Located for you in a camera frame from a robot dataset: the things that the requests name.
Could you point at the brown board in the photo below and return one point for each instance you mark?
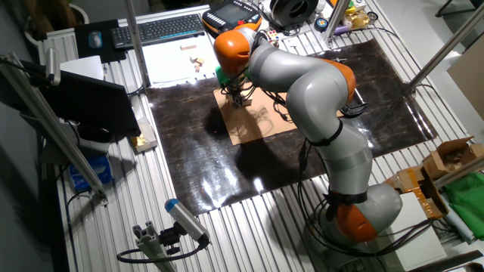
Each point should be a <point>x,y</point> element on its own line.
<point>470,75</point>

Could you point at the white flat box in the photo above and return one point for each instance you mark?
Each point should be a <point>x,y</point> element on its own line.
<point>416,234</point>

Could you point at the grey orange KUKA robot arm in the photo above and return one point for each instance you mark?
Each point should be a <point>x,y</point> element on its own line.
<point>314,94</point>

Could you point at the purple marker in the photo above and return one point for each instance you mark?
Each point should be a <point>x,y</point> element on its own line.
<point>342,29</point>

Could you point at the small wooden stick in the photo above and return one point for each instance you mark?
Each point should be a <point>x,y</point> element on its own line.
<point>188,47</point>

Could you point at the short aluminium extrusion post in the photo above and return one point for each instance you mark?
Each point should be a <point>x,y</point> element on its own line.
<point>151,245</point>

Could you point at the Rubik's cube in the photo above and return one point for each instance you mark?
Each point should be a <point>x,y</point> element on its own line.
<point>273,36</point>

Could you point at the aluminium frame pole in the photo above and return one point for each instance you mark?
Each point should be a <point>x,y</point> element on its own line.
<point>446,49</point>
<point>137,41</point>
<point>459,172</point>
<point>336,19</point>

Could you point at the black filament spool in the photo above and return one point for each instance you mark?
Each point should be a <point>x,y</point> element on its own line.
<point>291,11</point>

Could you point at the silver camera with blue end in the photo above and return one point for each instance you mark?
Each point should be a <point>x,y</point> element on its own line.
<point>187,221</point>

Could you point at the silver camera on pole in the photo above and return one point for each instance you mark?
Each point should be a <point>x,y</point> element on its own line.
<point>53,66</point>

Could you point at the black computer keyboard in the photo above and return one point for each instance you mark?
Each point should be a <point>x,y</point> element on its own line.
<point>159,30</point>

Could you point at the small open white box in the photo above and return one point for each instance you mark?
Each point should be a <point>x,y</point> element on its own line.
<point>145,136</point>

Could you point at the white plant pot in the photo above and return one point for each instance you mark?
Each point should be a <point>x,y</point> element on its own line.
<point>82,11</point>

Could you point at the slanted aluminium frame beam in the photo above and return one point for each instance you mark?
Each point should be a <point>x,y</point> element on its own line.
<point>49,124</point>

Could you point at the black camera clamp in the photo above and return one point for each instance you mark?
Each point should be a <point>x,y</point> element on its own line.
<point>170,238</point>

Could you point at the blue tissue pack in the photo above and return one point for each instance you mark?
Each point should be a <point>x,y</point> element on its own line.
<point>90,170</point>

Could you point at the blue grey computer mouse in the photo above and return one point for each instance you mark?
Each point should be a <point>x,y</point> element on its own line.
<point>95,39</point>

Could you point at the open cardboard box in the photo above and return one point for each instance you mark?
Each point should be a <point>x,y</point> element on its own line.
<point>450,155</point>

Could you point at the brown cardboard sheet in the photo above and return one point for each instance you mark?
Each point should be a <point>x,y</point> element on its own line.
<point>257,132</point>

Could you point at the black chair legs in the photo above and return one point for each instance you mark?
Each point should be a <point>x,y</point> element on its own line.
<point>453,7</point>

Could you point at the dark marble pattern mat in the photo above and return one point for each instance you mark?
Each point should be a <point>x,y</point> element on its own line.
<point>189,151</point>

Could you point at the taped flat cardboard box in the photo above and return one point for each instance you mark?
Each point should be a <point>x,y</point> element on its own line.
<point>412,181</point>

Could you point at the green cloth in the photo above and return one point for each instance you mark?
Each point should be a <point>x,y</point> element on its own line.
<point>467,204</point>

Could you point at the white paper pad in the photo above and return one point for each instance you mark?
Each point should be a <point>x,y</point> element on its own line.
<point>81,68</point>

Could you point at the black laptop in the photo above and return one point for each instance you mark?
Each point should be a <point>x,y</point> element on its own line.
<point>90,102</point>

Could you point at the clear bag of gold items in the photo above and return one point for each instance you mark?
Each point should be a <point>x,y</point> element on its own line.
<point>357,19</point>

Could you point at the orange black teach pendant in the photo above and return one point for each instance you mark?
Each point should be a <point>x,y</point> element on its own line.
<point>227,15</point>

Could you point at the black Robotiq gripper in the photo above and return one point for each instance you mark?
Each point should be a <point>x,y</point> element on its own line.
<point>236,90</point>

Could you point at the white paper sheet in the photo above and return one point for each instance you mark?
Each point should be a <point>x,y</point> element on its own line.
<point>170,64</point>

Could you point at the black mouse pad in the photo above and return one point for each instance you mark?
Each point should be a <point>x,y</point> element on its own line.
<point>113,53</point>

